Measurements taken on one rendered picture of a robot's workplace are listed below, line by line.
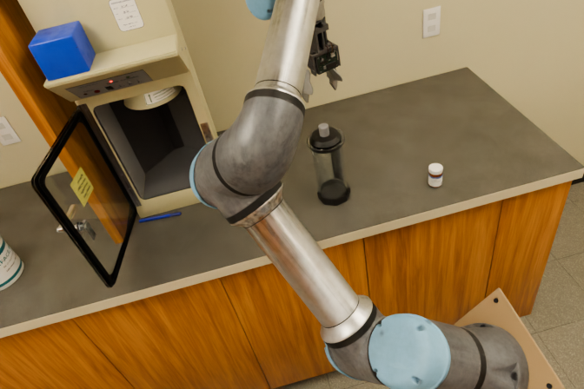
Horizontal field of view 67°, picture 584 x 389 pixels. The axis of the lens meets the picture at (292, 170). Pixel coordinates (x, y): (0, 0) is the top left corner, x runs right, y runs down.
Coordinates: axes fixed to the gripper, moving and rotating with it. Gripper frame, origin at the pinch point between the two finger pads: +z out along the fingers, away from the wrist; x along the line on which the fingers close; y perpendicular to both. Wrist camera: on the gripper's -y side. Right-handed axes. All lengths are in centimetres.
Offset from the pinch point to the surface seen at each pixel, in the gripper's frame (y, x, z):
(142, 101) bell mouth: -28, -41, -3
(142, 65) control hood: -13.4, -38.0, -18.4
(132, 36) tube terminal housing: -24.3, -36.6, -22.3
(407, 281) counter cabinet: 16, 12, 75
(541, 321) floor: 31, 70, 134
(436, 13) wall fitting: -38, 72, 13
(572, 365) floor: 50, 64, 134
